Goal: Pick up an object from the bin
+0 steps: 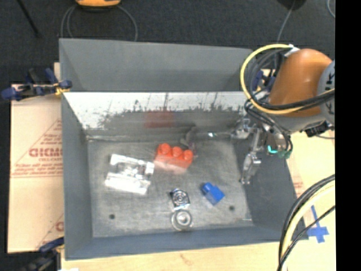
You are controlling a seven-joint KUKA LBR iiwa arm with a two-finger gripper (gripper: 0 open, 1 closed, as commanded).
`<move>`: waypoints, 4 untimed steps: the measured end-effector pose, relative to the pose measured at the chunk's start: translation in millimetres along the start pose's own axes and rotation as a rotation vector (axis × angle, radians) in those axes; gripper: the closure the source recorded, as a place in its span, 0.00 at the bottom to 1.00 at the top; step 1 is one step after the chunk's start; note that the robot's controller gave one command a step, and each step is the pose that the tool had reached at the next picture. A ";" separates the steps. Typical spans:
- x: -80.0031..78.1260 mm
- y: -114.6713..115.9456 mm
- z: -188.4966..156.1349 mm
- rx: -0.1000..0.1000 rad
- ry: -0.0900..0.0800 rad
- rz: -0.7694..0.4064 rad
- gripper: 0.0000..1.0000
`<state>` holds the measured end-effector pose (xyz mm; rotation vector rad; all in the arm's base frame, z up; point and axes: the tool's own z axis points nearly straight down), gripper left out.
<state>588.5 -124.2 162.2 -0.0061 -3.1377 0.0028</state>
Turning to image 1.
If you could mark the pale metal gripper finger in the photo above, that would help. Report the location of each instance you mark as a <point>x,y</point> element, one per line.
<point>244,171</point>
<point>255,162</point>

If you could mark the blue small block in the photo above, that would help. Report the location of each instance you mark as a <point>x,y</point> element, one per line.
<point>213,193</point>

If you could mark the square clear glass dish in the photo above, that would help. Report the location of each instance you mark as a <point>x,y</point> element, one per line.
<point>179,198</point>

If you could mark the red toy building brick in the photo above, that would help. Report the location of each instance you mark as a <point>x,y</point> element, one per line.
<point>175,155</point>

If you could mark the clear plastic packet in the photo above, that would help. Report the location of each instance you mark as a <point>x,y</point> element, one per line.
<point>128,175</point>

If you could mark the grey metal bin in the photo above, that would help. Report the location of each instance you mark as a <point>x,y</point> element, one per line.
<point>158,72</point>

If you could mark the brown cardboard board, red print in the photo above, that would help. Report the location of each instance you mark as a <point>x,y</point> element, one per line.
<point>34,179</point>

